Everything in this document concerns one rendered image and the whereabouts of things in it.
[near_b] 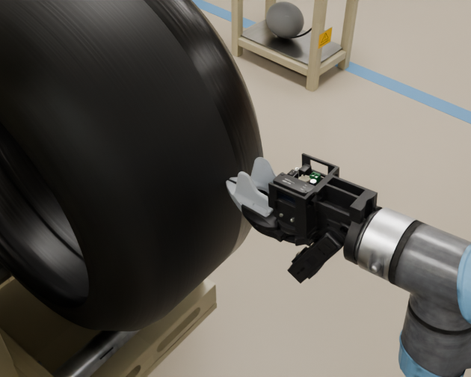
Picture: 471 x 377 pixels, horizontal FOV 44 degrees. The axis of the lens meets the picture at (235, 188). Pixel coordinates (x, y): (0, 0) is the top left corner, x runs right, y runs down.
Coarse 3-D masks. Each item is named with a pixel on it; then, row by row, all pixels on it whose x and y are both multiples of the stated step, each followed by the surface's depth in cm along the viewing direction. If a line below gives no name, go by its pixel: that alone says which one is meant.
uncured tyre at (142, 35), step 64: (0, 0) 67; (64, 0) 69; (128, 0) 72; (0, 64) 66; (64, 64) 65; (128, 64) 69; (192, 64) 74; (0, 128) 114; (64, 128) 65; (128, 128) 67; (192, 128) 73; (256, 128) 82; (0, 192) 114; (64, 192) 69; (128, 192) 68; (192, 192) 74; (0, 256) 103; (64, 256) 113; (128, 256) 72; (192, 256) 78; (128, 320) 84
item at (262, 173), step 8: (256, 160) 75; (264, 160) 74; (256, 168) 76; (264, 168) 75; (256, 176) 77; (264, 176) 76; (272, 176) 75; (256, 184) 77; (264, 184) 77; (264, 192) 76
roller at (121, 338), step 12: (96, 336) 100; (108, 336) 100; (120, 336) 100; (132, 336) 103; (84, 348) 98; (96, 348) 98; (108, 348) 99; (72, 360) 96; (84, 360) 96; (96, 360) 97; (60, 372) 95; (72, 372) 95; (84, 372) 96
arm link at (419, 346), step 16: (416, 320) 63; (400, 336) 68; (416, 336) 64; (432, 336) 62; (448, 336) 62; (464, 336) 62; (400, 352) 69; (416, 352) 65; (432, 352) 63; (448, 352) 63; (464, 352) 64; (400, 368) 69; (416, 368) 66; (432, 368) 65; (448, 368) 64; (464, 368) 65
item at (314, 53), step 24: (240, 0) 324; (240, 24) 334; (264, 24) 348; (288, 24) 321; (312, 24) 296; (240, 48) 344; (264, 48) 330; (288, 48) 328; (312, 48) 304; (336, 48) 328; (312, 72) 312
